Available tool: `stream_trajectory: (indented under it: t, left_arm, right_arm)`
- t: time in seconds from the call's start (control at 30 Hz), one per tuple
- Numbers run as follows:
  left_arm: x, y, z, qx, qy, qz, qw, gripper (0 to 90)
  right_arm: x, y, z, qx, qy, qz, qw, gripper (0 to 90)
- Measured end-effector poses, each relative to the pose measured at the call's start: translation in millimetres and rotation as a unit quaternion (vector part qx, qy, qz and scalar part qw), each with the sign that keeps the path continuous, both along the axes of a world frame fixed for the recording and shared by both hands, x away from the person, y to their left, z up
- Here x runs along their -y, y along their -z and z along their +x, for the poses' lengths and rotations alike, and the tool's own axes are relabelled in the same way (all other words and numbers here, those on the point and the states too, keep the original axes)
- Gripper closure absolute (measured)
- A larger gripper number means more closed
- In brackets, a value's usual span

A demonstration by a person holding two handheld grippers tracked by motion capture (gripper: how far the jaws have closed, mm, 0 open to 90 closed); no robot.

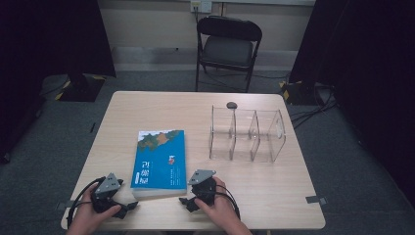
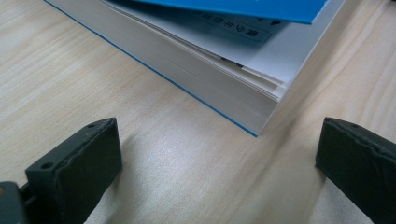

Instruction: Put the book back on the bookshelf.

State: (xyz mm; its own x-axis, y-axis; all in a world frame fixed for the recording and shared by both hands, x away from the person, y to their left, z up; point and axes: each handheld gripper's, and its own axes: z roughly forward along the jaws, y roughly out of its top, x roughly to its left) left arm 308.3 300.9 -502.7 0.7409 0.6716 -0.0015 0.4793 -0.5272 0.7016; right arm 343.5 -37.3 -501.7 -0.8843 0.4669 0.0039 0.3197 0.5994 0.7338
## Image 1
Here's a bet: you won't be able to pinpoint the person's right hand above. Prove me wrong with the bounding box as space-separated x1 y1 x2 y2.
194 175 245 230

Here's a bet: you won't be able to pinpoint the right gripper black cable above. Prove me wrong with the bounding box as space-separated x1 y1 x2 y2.
214 184 242 220

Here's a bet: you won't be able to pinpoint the grey tape piece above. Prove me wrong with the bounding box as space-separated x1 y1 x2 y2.
305 195 328 206
56 199 82 211

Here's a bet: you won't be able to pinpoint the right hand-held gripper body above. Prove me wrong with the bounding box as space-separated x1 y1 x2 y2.
188 168 218 206

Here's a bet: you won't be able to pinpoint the person's left hand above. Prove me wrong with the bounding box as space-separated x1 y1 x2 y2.
67 183 122 235

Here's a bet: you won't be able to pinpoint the clear acrylic book rack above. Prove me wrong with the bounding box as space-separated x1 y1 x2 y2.
208 104 287 164

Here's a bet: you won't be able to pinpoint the black curtain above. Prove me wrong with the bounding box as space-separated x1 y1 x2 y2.
0 0 116 165
288 0 415 210

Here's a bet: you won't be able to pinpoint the black floor cables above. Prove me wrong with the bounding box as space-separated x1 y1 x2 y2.
290 84 339 130

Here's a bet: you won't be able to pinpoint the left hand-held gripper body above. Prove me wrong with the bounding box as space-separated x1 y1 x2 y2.
91 172 124 213

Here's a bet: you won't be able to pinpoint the black stand base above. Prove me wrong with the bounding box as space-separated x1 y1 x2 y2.
279 79 327 106
58 73 107 103

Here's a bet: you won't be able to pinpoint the black folding chair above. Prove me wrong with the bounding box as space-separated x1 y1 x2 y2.
195 15 263 94

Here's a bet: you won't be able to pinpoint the white wall outlet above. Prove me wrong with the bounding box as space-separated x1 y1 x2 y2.
190 0 213 14

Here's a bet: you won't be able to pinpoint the blue book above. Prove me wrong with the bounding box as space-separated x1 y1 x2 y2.
130 129 188 200

